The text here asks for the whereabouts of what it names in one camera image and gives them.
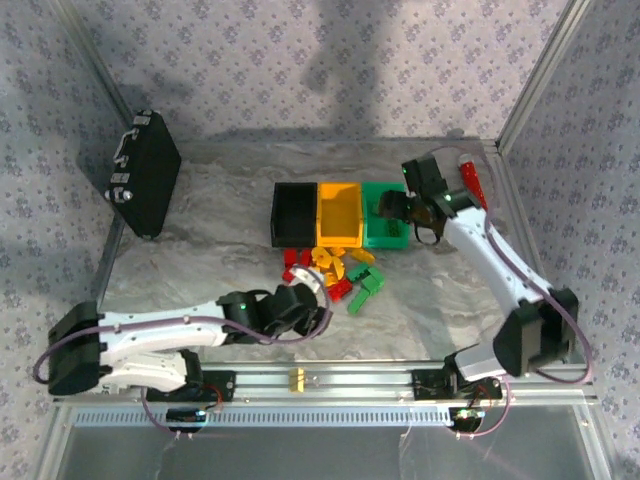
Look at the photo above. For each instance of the green plastic bin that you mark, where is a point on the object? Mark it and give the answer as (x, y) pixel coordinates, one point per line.
(372, 235)

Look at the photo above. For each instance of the red lego brick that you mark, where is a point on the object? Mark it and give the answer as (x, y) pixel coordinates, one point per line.
(290, 257)
(288, 275)
(306, 257)
(341, 290)

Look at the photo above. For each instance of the yellow plastic bin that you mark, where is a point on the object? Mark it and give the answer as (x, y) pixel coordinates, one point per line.
(339, 215)

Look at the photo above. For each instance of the black plastic bin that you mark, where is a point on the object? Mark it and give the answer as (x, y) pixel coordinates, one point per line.
(294, 215)

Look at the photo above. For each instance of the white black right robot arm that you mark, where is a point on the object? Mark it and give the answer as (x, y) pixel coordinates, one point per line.
(480, 255)

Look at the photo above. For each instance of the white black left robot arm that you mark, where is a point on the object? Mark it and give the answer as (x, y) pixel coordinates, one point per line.
(150, 335)

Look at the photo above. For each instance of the red tube with white cap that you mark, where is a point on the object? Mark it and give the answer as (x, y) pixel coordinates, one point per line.
(472, 180)

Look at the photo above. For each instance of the yellow connector block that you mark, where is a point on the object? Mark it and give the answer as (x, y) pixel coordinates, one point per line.
(297, 381)

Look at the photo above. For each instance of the left controller board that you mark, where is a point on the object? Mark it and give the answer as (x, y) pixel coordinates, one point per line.
(186, 419)

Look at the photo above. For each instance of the controller board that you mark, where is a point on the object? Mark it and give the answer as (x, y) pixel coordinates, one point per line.
(186, 419)
(466, 418)

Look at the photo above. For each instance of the grey metal panel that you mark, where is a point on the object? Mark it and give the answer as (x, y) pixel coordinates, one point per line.
(320, 455)

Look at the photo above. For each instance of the black hard case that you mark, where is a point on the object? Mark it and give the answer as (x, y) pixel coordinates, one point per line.
(150, 175)

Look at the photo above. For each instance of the right controller board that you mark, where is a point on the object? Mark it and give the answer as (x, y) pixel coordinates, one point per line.
(466, 418)

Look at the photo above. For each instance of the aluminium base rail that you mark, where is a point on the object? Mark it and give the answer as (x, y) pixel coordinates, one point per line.
(350, 382)

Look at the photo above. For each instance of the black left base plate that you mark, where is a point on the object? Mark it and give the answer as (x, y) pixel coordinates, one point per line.
(225, 387)

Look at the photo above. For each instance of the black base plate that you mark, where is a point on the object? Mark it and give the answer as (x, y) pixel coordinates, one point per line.
(225, 387)
(430, 385)

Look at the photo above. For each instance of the aluminium side rail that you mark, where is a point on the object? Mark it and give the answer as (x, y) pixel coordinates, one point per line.
(107, 265)
(525, 225)

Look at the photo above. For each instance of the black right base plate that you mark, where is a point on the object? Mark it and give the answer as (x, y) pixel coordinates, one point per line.
(430, 385)

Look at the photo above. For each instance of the aluminium frame post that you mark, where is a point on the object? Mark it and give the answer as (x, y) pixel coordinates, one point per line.
(542, 70)
(91, 70)

